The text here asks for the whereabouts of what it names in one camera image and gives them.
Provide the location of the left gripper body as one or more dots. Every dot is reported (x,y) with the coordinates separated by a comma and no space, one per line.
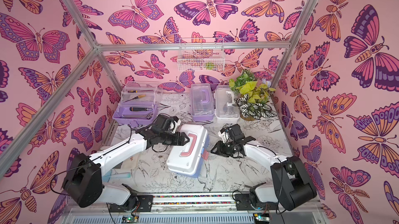
(169,139)

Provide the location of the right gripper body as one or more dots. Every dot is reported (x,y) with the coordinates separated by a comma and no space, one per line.
(227,146)

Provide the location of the white toolbox clear lid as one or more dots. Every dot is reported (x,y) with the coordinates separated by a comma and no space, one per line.
(225,110)

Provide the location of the blue toolbox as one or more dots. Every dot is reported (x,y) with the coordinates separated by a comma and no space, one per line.
(187,160)

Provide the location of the purple toolbox clear lid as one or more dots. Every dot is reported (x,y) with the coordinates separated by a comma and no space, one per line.
(202,102)

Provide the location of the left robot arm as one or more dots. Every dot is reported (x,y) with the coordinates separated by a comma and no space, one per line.
(83,180)

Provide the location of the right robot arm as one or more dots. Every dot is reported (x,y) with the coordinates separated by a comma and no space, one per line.
(292,185)

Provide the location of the potted leafy plant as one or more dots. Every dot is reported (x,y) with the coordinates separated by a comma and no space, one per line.
(252,96)

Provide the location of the white wire basket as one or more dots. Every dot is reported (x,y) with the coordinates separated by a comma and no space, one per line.
(200,54)

